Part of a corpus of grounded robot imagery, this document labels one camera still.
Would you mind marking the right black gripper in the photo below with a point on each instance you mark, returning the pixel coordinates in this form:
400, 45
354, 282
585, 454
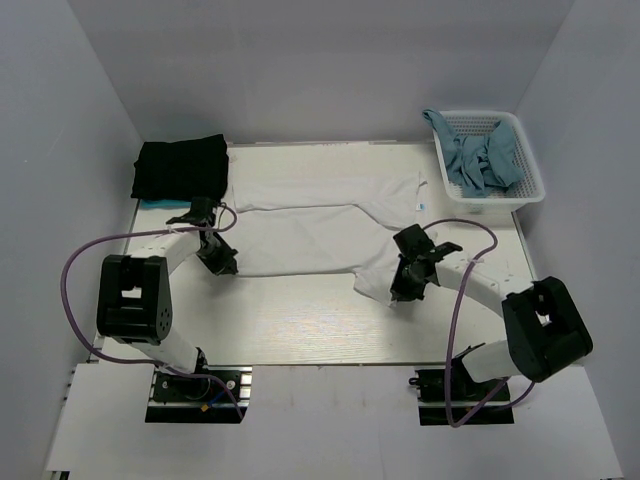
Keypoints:
403, 292

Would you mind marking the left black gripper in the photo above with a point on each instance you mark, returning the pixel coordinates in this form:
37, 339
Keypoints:
226, 263

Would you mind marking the white t shirt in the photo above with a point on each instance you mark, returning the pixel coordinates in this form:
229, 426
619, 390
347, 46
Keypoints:
327, 226

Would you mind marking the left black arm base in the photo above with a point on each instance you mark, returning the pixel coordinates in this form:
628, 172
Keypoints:
178, 400

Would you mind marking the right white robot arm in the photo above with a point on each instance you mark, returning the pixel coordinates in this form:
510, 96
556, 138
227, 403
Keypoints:
544, 330

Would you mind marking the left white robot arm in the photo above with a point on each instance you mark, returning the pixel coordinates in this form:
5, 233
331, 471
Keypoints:
135, 304

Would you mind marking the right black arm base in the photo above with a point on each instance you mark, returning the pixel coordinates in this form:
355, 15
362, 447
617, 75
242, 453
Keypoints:
429, 386

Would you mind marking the folded black t shirt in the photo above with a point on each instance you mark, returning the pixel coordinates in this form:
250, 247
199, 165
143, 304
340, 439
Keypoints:
182, 170

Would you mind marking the folded teal t shirt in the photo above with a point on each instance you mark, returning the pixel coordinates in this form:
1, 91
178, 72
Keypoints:
163, 204

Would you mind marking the light blue crumpled t shirt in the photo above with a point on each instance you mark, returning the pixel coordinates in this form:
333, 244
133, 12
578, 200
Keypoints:
478, 164

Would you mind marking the white plastic basket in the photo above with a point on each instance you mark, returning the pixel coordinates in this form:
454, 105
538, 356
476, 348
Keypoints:
530, 190

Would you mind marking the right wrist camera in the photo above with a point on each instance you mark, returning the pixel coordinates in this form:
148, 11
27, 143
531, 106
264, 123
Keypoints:
415, 245

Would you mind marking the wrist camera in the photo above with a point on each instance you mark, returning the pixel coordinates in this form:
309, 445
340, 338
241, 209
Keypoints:
415, 245
202, 213

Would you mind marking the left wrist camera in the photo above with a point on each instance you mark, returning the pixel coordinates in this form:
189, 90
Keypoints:
202, 213

